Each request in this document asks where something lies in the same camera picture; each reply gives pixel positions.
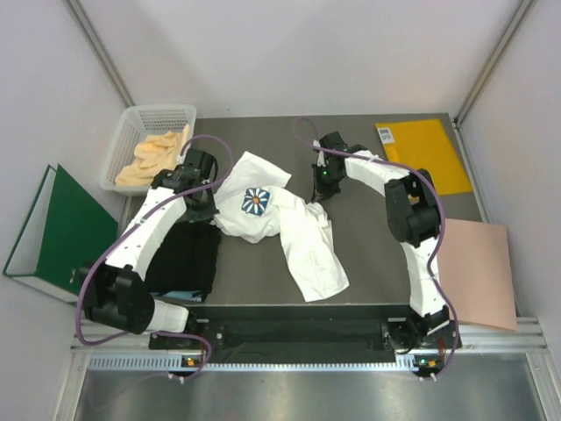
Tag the green ring binder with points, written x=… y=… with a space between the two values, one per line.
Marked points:
x=64 y=227

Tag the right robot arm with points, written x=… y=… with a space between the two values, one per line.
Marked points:
x=414 y=218

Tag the white t shirt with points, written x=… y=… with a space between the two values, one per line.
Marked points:
x=253 y=203

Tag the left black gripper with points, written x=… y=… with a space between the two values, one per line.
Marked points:
x=205 y=215

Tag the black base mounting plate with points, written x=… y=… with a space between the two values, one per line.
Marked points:
x=266 y=336

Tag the white plastic basket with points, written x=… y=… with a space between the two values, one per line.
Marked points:
x=135 y=124

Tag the black folded t shirt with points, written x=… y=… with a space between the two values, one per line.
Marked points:
x=184 y=267

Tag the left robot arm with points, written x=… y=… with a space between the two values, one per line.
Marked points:
x=114 y=290

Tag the orange t shirt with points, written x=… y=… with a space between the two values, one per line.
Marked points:
x=154 y=154

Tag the pink paper sheet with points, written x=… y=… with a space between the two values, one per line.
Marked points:
x=475 y=274

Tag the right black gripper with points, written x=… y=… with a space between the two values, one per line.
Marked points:
x=321 y=191

